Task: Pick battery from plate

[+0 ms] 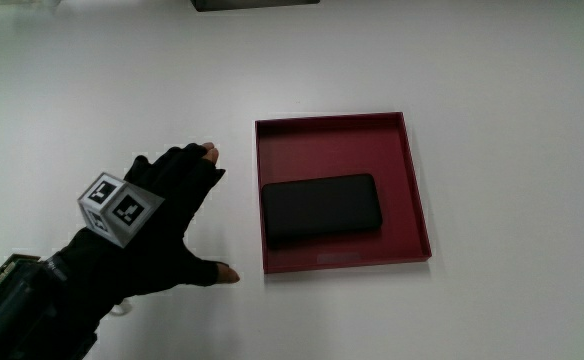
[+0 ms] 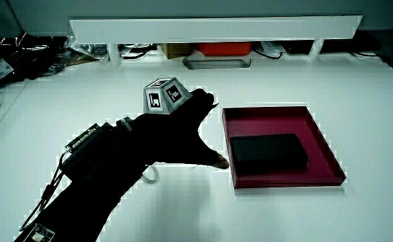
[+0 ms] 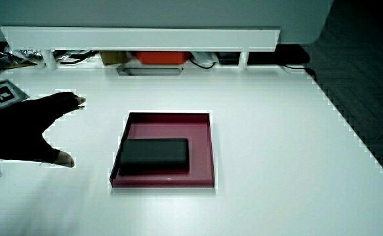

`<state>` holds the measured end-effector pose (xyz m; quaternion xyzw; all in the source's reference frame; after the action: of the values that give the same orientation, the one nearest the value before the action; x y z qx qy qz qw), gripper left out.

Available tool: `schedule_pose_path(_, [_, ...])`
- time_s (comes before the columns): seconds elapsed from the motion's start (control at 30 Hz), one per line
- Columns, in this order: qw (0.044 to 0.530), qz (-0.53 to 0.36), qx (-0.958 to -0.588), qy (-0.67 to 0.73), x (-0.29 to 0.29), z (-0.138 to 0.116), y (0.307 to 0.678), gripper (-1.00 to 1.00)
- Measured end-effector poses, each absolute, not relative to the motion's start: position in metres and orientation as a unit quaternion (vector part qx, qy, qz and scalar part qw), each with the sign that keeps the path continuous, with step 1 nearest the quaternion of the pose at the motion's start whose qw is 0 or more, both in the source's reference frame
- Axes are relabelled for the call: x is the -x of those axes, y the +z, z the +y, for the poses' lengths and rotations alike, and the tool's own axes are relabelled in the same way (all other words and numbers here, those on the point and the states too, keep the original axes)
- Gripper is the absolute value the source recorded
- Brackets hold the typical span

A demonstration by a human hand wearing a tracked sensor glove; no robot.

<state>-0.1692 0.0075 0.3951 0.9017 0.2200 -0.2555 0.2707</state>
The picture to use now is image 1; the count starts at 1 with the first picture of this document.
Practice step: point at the black wrist electronics module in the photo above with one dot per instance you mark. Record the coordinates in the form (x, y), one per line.
(14, 312)

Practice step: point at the person's left forearm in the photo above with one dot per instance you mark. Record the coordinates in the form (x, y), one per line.
(79, 330)

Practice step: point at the black battery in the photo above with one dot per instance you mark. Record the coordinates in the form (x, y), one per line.
(321, 208)

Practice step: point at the red square plate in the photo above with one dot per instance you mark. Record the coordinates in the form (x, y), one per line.
(332, 150)

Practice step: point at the person's left hand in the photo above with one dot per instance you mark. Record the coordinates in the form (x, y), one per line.
(172, 235)

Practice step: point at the dark grey box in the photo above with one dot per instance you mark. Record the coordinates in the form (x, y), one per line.
(252, 4)

